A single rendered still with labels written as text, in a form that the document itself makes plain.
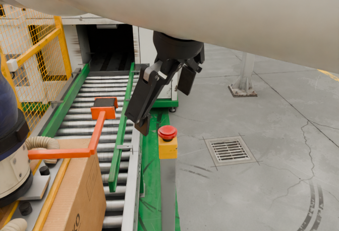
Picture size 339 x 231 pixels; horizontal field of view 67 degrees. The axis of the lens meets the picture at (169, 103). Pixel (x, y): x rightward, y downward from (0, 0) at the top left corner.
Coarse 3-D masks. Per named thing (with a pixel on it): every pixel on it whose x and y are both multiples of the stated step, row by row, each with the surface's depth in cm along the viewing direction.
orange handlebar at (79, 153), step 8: (104, 112) 93; (104, 120) 91; (96, 128) 84; (96, 136) 80; (96, 144) 78; (32, 152) 74; (40, 152) 74; (48, 152) 74; (56, 152) 74; (64, 152) 74; (72, 152) 74; (80, 152) 74; (88, 152) 74
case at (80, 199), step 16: (64, 144) 99; (80, 144) 99; (32, 160) 91; (80, 160) 91; (96, 160) 105; (64, 176) 85; (80, 176) 85; (96, 176) 104; (64, 192) 79; (80, 192) 83; (96, 192) 104; (0, 208) 74; (64, 208) 74; (80, 208) 83; (96, 208) 103; (0, 224) 69; (48, 224) 69; (64, 224) 69; (80, 224) 82; (96, 224) 102
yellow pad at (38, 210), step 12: (36, 168) 85; (48, 168) 81; (60, 168) 85; (60, 180) 81; (48, 192) 76; (24, 204) 69; (36, 204) 72; (48, 204) 73; (12, 216) 69; (24, 216) 69; (36, 216) 69; (36, 228) 66
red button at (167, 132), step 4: (160, 128) 93; (164, 128) 93; (168, 128) 93; (172, 128) 93; (160, 132) 91; (164, 132) 91; (168, 132) 91; (172, 132) 91; (176, 132) 92; (160, 136) 90; (164, 136) 90; (168, 136) 90; (172, 136) 90; (164, 140) 92; (168, 140) 92
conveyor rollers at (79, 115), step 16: (96, 80) 246; (112, 80) 246; (80, 96) 222; (96, 96) 223; (112, 96) 218; (80, 112) 199; (64, 128) 177; (80, 128) 177; (112, 128) 177; (128, 128) 178; (112, 144) 162; (128, 144) 162; (112, 208) 123; (112, 224) 115
